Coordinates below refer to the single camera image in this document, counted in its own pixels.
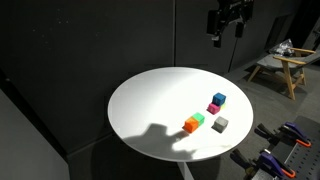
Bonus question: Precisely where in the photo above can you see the blue orange clamps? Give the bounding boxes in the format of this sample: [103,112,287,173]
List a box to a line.
[266,115,320,180]

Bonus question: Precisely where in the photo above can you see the green block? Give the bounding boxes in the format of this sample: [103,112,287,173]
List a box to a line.
[192,112,206,127]

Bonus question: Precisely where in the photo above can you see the white table pedestal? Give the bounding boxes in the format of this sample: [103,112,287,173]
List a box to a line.
[177,161,195,180]

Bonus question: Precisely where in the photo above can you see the blue block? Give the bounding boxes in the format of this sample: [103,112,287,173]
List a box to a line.
[211,92,227,107]

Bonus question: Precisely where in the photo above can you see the crumpled clear plastic bag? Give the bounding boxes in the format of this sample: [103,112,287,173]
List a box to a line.
[269,38,296,57]

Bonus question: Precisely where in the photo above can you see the gray block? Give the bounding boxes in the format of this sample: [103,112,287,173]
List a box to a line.
[213,115,230,134]

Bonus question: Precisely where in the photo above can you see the pink block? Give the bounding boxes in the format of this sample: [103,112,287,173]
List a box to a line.
[206,102,222,116]

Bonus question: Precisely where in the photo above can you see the orange block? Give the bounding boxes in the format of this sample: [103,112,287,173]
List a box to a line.
[182,116,200,134]

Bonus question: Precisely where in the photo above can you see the purple spring clamp orange tips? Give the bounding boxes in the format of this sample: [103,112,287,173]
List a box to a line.
[229,148,297,180]
[254,121,313,148]

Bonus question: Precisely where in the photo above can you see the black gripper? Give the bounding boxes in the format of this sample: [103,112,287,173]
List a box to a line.
[206,0,254,48]

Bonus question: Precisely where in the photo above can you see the wooden armchair gray cushion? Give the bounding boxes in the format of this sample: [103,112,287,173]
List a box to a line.
[247,46,320,101]

